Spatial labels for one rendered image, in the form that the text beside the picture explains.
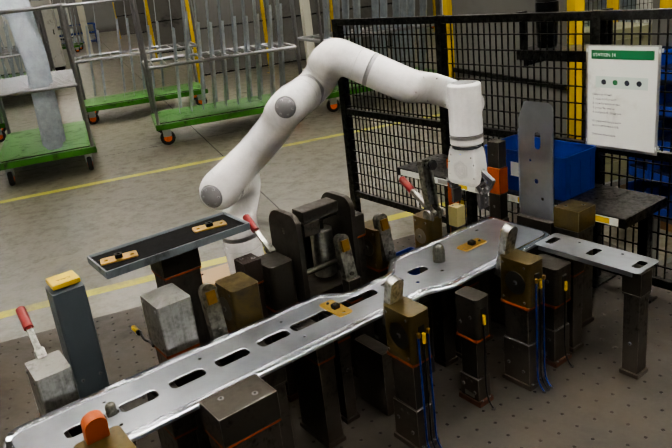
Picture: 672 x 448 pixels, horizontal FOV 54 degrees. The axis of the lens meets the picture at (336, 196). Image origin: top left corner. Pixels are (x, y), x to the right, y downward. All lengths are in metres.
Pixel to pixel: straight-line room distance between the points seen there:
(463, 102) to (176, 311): 0.83
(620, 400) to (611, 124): 0.81
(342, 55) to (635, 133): 0.89
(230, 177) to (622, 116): 1.15
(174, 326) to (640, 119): 1.39
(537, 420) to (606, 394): 0.20
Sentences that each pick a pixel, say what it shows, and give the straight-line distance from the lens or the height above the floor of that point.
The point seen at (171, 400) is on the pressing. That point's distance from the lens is 1.34.
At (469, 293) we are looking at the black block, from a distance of 1.59.
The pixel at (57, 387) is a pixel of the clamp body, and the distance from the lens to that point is 1.44.
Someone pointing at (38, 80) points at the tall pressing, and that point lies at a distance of 7.76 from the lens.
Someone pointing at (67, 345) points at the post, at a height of 1.02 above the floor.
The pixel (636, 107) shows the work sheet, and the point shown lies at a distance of 2.08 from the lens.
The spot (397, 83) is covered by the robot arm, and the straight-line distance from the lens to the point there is 1.68.
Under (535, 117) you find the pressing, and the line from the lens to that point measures 1.92.
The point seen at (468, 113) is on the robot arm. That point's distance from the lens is 1.67.
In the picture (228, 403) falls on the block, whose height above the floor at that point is 1.03.
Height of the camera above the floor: 1.72
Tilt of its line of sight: 18 degrees down
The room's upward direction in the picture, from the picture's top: 7 degrees counter-clockwise
